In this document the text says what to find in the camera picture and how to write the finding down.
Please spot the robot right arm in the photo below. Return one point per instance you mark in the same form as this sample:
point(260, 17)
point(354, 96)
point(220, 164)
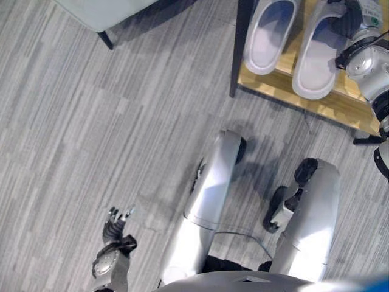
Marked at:
point(369, 65)

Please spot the pale green upholstered chair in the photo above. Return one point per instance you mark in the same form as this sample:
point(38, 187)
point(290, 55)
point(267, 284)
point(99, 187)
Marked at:
point(103, 13)

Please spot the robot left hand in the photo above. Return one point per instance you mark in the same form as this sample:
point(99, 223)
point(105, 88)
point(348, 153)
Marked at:
point(112, 228)

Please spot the robot leg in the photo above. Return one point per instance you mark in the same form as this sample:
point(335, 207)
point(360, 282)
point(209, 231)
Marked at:
point(209, 194)
point(313, 219)

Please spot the robot left leg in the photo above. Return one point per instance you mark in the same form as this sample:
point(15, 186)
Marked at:
point(209, 194)

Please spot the robot right leg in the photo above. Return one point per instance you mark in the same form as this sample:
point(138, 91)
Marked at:
point(313, 219)

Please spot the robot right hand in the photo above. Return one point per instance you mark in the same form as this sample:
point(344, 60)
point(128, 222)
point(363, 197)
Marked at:
point(349, 19)

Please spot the white slipper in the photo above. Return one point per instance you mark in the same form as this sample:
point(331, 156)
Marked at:
point(316, 57)
point(266, 39)

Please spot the wooden shoe rack black frame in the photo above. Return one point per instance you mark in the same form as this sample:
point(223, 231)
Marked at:
point(334, 106)

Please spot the robot silver torso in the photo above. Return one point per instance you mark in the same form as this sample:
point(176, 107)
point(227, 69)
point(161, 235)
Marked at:
point(231, 283)

